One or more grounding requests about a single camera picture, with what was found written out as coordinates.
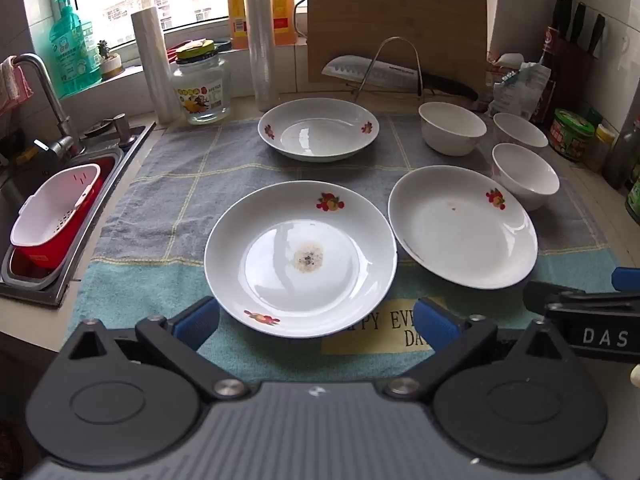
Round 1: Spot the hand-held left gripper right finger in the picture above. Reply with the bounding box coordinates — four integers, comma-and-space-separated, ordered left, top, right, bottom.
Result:
382, 296, 571, 403

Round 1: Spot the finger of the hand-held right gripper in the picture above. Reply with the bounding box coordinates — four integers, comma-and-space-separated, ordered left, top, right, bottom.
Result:
611, 267, 640, 292
522, 280, 640, 311

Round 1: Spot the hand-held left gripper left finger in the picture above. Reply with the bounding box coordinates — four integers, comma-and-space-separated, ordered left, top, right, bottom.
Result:
60, 296, 251, 404

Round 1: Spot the stained white fruit print plate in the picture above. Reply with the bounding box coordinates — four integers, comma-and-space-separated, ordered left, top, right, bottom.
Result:
204, 180, 398, 340

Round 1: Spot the grey blue checked towel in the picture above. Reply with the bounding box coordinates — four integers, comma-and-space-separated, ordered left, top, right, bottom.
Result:
65, 110, 621, 386

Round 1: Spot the dark glass bottle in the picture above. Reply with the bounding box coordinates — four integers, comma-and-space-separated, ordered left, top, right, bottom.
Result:
602, 115, 640, 191

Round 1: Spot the white ceramic bowl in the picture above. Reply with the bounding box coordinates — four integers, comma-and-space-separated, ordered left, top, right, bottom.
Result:
491, 143, 561, 212
418, 101, 487, 157
492, 112, 550, 156

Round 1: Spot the red basin with grey rim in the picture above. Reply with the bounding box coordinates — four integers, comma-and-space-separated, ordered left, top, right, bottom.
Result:
2, 156, 118, 291

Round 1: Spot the green lid jar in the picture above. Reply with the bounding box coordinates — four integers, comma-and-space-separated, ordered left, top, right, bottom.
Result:
549, 108, 596, 162

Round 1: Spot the white plastic colander basket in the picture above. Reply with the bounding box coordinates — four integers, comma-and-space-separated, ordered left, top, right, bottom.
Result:
11, 163, 103, 260

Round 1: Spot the stainless steel sink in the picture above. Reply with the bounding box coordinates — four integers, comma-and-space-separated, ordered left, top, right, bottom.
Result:
0, 120, 156, 308

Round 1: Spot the steel soap dispenser knob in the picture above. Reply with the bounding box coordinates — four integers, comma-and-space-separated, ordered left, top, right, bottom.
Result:
112, 114, 133, 145

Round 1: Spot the dark wooden knife block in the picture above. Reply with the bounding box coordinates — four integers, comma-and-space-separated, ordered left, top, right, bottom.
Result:
540, 25, 603, 126

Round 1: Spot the steel sink strainer plug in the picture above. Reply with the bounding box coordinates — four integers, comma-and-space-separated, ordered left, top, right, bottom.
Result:
82, 120, 118, 139

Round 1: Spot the white plastic bag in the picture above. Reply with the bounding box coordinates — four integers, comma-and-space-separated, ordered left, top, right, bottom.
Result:
487, 52, 552, 121

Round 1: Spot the glass jar with yellow lid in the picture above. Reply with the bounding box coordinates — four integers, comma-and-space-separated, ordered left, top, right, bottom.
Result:
171, 40, 232, 126

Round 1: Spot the short plastic wrap roll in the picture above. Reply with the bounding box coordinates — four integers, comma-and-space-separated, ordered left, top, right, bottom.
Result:
131, 9, 179, 124

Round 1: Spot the steel kitchen faucet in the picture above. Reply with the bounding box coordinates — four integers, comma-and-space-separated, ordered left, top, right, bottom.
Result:
14, 53, 83, 161

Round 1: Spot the small potted plant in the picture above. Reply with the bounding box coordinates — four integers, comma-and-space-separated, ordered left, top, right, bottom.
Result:
96, 40, 125, 81

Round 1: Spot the white blade kitchen knife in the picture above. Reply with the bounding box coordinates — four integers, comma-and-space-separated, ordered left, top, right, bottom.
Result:
321, 55, 480, 103

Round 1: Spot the tall plastic wrap roll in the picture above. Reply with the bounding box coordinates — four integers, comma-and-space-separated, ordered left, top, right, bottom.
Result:
242, 0, 281, 112

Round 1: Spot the green dish soap bottle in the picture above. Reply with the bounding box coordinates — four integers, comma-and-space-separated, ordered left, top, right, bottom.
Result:
48, 0, 103, 100

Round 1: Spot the pink white dishcloth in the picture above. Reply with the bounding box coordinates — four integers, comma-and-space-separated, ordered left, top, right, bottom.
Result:
0, 56, 35, 111

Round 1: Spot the orange cooking oil bottle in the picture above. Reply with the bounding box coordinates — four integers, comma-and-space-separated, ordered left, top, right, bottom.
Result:
226, 0, 297, 51

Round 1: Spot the bamboo cutting board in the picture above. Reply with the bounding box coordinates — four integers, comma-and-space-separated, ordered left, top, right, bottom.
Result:
306, 0, 488, 101

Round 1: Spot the metal wire rack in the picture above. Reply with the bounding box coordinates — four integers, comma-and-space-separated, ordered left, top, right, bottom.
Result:
350, 36, 436, 103

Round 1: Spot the black power cable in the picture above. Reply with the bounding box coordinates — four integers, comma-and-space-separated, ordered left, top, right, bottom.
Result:
294, 0, 309, 42

